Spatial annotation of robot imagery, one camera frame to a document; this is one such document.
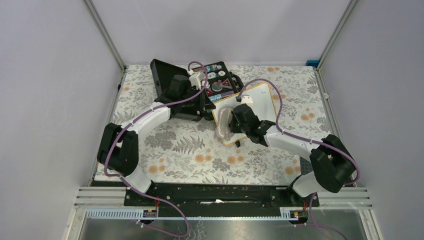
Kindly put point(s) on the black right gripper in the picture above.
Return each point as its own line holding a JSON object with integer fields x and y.
{"x": 234, "y": 128}

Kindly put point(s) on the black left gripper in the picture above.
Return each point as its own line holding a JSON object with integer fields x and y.
{"x": 205, "y": 103}

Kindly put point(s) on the yellow framed whiteboard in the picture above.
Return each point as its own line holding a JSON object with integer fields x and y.
{"x": 263, "y": 107}

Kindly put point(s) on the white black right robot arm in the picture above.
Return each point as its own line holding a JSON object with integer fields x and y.
{"x": 332, "y": 165}

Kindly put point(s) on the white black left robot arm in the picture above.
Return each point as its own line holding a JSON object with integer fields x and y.
{"x": 119, "y": 146}

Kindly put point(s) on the black poker chip case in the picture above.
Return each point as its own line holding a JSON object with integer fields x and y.
{"x": 215, "y": 72}

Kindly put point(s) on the silver round dealer button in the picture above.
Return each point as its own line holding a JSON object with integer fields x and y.
{"x": 217, "y": 86}

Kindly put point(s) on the red triangle card marker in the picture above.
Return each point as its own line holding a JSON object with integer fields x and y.
{"x": 226, "y": 84}

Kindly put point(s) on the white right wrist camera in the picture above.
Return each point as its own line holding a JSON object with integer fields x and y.
{"x": 245, "y": 99}

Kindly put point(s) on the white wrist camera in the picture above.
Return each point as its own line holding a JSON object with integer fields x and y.
{"x": 245, "y": 99}
{"x": 196, "y": 78}

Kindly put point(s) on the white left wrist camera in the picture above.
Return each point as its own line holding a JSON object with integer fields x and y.
{"x": 196, "y": 78}

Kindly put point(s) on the blue corner bracket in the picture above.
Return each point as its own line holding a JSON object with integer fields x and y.
{"x": 312, "y": 63}

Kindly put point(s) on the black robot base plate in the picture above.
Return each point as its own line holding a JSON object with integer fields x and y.
{"x": 218, "y": 200}

